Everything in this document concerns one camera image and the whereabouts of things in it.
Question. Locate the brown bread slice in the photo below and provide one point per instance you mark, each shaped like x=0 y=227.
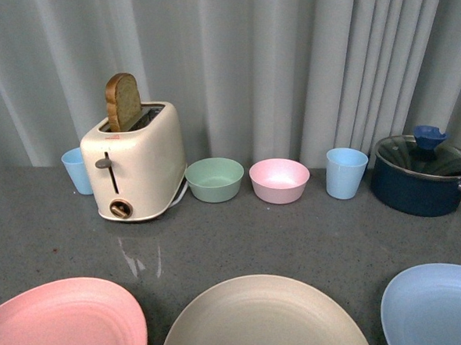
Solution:
x=123 y=102

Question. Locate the green bowl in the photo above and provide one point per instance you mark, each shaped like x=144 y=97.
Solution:
x=214 y=180

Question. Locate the cream two-slot toaster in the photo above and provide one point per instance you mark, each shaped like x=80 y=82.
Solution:
x=135 y=175

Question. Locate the grey pleated curtain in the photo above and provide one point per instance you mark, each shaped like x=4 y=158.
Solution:
x=251 y=79

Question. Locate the blue plate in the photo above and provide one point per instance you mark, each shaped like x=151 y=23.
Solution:
x=422 y=306

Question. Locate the pink plate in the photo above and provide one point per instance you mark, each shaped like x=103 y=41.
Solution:
x=77 y=311

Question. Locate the light blue cup behind toaster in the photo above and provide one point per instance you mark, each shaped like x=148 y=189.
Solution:
x=74 y=165

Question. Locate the beige plate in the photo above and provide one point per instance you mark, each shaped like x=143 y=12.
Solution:
x=264 y=310

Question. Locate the pink bowl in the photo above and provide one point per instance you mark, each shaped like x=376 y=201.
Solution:
x=278 y=180

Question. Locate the glass lid with blue knob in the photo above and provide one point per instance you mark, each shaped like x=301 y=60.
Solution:
x=424 y=154

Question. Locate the dark blue pot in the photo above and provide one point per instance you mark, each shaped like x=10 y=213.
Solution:
x=414 y=195

